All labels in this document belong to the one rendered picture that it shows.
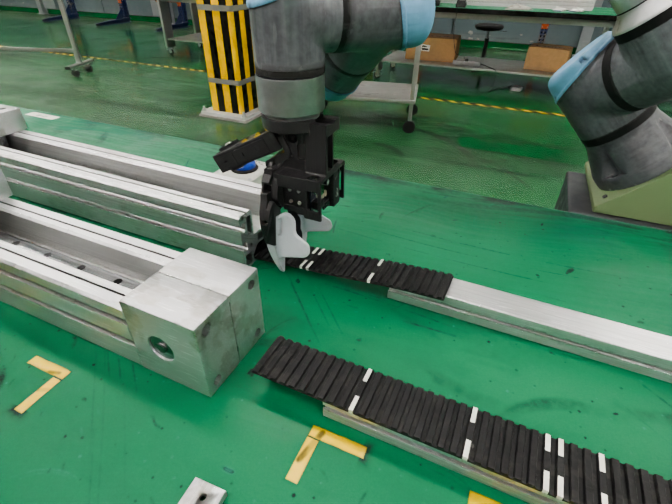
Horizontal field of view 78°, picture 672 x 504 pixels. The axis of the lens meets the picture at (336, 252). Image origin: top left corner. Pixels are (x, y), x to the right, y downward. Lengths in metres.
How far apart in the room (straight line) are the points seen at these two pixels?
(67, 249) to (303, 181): 0.32
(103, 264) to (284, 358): 0.27
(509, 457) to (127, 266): 0.44
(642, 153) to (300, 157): 0.58
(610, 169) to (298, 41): 0.61
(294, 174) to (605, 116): 0.54
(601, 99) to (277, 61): 0.54
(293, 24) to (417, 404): 0.37
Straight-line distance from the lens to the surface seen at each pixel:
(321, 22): 0.45
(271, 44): 0.45
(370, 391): 0.40
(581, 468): 0.42
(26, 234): 0.70
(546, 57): 5.24
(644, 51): 0.75
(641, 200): 0.87
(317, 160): 0.48
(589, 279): 0.68
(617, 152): 0.86
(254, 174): 0.73
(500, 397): 0.47
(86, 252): 0.60
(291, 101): 0.46
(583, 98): 0.82
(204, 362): 0.42
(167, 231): 0.67
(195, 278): 0.44
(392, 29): 0.49
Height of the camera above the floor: 1.14
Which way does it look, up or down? 35 degrees down
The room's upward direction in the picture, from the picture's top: 1 degrees clockwise
